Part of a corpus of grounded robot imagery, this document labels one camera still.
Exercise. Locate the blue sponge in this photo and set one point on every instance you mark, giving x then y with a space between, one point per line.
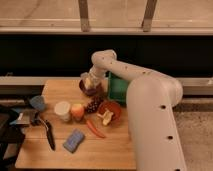
73 141

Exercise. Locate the red yellow apple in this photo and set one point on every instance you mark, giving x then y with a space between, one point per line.
77 110

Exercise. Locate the red chili pepper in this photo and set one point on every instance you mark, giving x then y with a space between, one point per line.
95 131

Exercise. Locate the white cup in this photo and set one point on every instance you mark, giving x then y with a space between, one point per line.
62 110

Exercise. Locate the purple bowl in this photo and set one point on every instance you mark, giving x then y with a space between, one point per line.
90 92

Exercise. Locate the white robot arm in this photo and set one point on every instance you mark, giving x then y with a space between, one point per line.
150 99

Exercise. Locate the black equipment on left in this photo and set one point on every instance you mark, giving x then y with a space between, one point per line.
10 134

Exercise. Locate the dark grape bunch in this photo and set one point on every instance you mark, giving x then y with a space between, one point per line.
94 104

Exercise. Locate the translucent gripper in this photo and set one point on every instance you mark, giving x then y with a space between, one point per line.
94 80

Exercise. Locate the green box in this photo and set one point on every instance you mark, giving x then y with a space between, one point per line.
117 88

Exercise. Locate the beige mushroom toy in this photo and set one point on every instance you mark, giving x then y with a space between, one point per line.
106 117

